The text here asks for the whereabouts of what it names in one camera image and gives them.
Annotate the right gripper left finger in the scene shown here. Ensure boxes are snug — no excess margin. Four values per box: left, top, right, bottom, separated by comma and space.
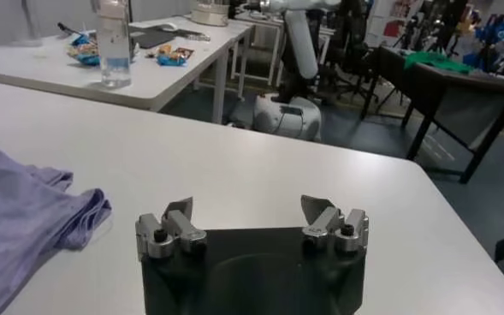
134, 196, 208, 261

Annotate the black tilted stand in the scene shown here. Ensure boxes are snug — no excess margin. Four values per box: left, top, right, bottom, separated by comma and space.
56, 21, 81, 36

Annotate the white wheeled robot body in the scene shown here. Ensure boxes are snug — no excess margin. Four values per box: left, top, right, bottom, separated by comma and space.
252, 9, 323, 142

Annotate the black office chair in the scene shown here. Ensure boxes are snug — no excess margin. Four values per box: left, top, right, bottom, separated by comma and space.
319, 0, 379, 102

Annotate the blue plastic crate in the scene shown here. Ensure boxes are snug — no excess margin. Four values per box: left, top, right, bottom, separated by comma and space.
476, 15, 504, 44

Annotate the black mouse pad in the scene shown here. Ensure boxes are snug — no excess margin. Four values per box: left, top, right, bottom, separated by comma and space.
148, 23, 204, 38

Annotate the black laptop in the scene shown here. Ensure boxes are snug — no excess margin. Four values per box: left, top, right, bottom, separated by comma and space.
129, 27, 176, 50

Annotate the purple t-shirt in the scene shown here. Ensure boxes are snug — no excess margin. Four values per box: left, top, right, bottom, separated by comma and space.
0, 147, 113, 315

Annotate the yellowish snack packet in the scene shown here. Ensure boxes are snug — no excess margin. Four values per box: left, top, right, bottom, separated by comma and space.
66, 42, 101, 59

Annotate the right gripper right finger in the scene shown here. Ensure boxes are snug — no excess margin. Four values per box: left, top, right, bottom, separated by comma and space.
300, 195, 370, 253

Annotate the white table with snacks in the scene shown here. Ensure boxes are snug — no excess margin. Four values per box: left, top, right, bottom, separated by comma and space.
0, 15, 255, 125

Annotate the green cloth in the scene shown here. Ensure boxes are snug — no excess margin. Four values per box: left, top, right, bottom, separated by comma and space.
403, 51, 477, 74

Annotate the black metal table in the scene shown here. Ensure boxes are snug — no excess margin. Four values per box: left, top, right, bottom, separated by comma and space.
360, 45, 504, 185

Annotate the tall clear water bottle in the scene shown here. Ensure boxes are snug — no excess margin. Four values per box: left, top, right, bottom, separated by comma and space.
91, 0, 133, 89

